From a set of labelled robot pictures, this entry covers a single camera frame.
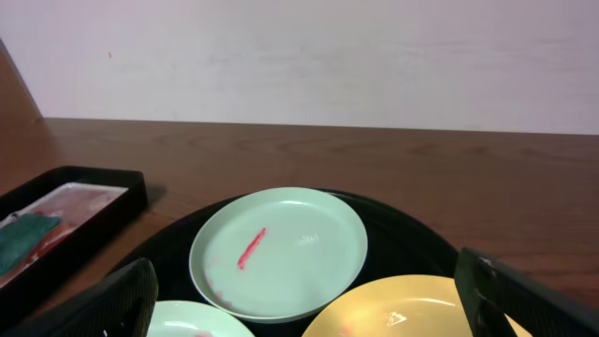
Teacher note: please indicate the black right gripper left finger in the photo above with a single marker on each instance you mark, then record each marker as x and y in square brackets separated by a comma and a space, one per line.
[119, 305]

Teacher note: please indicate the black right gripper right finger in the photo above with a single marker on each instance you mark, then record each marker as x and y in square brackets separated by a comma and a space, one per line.
[492, 294]

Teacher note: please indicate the mint green plate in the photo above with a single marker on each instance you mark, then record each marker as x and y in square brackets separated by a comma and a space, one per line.
[180, 318]
[278, 255]

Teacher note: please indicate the yellow plate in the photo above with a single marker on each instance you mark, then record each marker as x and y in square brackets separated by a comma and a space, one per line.
[403, 306]

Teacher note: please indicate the green scrubbing sponge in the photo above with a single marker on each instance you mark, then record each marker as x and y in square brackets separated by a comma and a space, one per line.
[19, 237]

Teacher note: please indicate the black rectangular wash tray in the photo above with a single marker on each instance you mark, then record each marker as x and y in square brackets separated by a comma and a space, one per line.
[93, 205]

